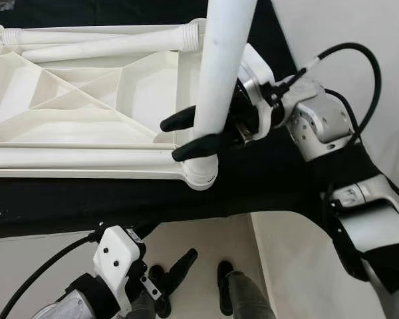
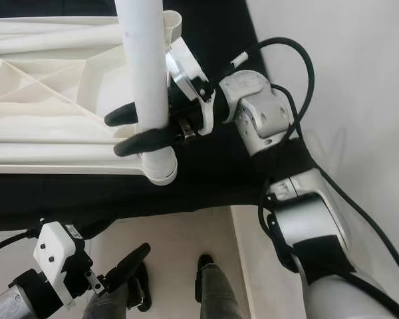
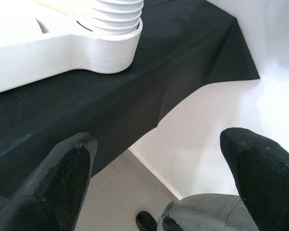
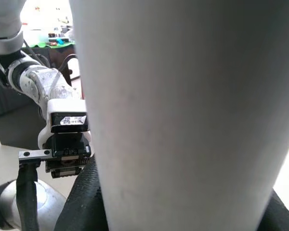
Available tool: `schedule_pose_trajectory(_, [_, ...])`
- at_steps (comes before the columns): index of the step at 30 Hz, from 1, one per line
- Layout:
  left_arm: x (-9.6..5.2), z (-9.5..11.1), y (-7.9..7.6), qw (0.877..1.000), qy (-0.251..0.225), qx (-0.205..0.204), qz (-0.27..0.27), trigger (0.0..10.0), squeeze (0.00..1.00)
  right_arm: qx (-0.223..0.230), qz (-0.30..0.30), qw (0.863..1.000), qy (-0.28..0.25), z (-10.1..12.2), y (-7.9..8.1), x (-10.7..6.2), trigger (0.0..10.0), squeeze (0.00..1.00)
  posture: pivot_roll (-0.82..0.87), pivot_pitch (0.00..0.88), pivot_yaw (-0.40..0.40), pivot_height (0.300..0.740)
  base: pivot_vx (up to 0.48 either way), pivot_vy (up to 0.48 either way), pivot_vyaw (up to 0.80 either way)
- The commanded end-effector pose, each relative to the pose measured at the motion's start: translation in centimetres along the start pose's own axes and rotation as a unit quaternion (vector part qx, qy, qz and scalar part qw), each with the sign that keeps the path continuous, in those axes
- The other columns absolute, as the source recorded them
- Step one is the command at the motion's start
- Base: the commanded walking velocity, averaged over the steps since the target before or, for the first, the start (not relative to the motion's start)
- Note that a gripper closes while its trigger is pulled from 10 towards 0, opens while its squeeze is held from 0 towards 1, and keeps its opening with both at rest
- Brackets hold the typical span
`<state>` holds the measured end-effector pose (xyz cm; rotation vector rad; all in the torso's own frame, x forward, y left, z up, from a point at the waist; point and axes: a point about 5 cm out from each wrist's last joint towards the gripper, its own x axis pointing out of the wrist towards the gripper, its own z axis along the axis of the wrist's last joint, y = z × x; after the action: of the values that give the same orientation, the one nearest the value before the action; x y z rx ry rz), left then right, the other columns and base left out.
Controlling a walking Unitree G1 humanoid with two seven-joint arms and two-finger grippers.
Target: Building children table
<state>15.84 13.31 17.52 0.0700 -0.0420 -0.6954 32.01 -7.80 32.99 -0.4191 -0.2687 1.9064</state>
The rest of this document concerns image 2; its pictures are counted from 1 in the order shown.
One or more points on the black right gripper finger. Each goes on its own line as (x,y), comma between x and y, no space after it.
(149,141)
(123,115)

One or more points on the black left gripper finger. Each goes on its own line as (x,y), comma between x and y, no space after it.
(95,228)
(126,269)

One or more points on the white plastic table leg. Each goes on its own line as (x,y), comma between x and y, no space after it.
(26,26)
(53,41)
(146,66)
(60,154)

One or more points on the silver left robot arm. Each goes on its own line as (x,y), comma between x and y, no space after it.
(13,309)

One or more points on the black tablecloth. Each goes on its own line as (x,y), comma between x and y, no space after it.
(93,199)

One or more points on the white plastic table top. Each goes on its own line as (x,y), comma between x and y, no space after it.
(60,93)

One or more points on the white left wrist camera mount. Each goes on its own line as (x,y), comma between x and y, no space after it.
(56,249)

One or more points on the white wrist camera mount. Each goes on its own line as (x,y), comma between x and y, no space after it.
(183,60)
(56,249)

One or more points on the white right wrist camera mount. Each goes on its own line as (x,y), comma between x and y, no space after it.
(183,60)

